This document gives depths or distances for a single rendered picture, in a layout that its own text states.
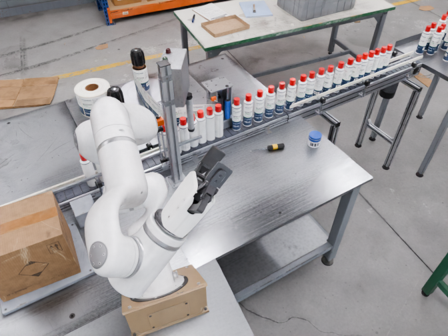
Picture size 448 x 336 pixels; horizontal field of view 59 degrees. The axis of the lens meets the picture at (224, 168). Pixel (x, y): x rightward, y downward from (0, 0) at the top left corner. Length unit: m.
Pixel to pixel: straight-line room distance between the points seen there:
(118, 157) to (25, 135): 1.72
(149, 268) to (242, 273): 1.68
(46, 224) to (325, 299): 1.73
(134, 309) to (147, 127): 0.65
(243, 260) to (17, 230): 1.33
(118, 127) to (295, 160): 1.40
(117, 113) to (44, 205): 0.83
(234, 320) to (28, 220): 0.87
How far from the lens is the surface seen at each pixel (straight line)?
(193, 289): 1.44
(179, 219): 0.71
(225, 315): 1.62
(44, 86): 4.59
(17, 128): 2.63
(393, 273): 2.88
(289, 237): 2.58
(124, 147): 0.88
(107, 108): 0.94
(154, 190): 1.42
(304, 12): 3.65
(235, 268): 2.43
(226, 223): 1.85
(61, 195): 2.04
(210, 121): 2.08
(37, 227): 1.63
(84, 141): 1.10
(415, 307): 2.81
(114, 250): 0.71
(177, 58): 1.70
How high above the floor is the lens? 2.30
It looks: 45 degrees down
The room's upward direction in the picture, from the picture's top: straight up
